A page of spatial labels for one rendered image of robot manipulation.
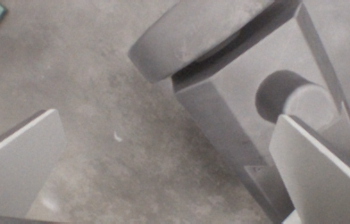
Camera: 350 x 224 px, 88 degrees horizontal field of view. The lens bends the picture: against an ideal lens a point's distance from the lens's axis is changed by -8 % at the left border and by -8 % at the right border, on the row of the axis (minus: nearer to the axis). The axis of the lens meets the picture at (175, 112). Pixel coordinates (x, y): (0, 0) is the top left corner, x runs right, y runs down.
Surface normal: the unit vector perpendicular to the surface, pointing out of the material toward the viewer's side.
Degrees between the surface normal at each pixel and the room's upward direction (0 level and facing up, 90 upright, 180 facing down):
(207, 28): 12
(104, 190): 0
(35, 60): 0
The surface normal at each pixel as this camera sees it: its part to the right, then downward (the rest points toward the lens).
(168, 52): -0.36, 0.59
